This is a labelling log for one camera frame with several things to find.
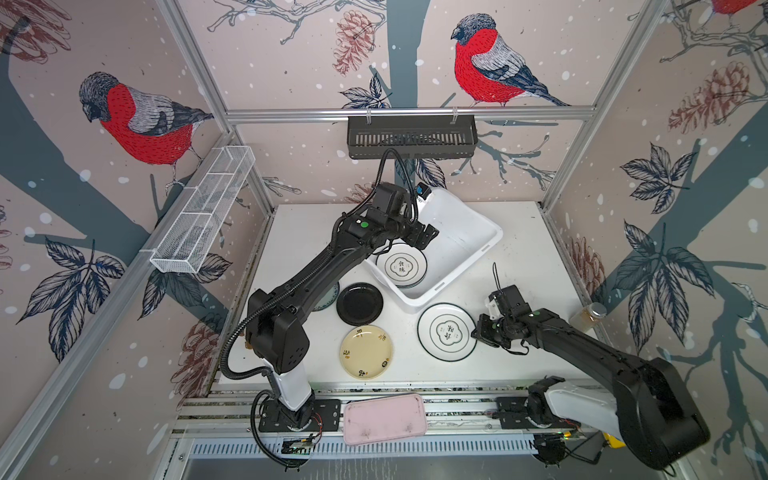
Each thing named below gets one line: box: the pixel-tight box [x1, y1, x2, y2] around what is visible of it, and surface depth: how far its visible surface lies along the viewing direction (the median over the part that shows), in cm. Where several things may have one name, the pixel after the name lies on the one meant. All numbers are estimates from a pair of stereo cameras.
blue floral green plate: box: [312, 282, 340, 312], surface depth 95 cm
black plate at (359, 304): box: [336, 282, 384, 327], surface depth 94 cm
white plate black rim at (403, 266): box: [375, 242, 428, 288], surface depth 103 cm
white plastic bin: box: [364, 187, 504, 308], surface depth 103 cm
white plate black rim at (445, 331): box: [418, 302, 477, 362], surface depth 89 cm
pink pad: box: [343, 393, 428, 446], surface depth 72 cm
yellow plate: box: [339, 324, 393, 380], surface depth 86 cm
